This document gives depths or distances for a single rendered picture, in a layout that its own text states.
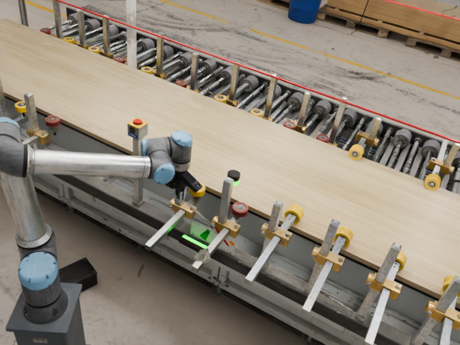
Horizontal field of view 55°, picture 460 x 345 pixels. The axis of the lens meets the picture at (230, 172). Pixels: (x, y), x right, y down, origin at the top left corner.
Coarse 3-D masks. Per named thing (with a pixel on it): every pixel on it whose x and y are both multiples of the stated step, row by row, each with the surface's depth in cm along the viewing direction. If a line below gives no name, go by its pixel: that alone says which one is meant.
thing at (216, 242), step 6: (234, 216) 221; (222, 234) 211; (228, 234) 214; (216, 240) 207; (222, 240) 210; (210, 246) 204; (216, 246) 205; (210, 252) 201; (198, 264) 195; (198, 270) 195
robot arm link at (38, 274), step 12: (36, 252) 188; (48, 252) 192; (24, 264) 182; (36, 264) 183; (48, 264) 184; (24, 276) 179; (36, 276) 179; (48, 276) 181; (24, 288) 182; (36, 288) 180; (48, 288) 183; (60, 288) 193; (36, 300) 185; (48, 300) 187
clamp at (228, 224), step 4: (216, 216) 218; (212, 220) 217; (216, 220) 216; (228, 220) 217; (216, 224) 216; (220, 224) 214; (224, 224) 215; (228, 224) 215; (232, 224) 215; (236, 224) 216; (220, 228) 216; (228, 228) 213; (232, 228) 213; (232, 232) 213; (236, 232) 213; (232, 236) 215; (236, 236) 216
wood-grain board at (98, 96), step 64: (0, 64) 304; (64, 64) 315; (192, 128) 271; (256, 128) 280; (256, 192) 231; (320, 192) 238; (384, 192) 244; (448, 192) 252; (384, 256) 207; (448, 256) 212
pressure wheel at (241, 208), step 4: (236, 204) 221; (240, 204) 222; (244, 204) 222; (232, 208) 220; (236, 208) 219; (240, 208) 219; (244, 208) 220; (232, 212) 220; (236, 212) 218; (240, 212) 217; (244, 212) 218; (240, 216) 219
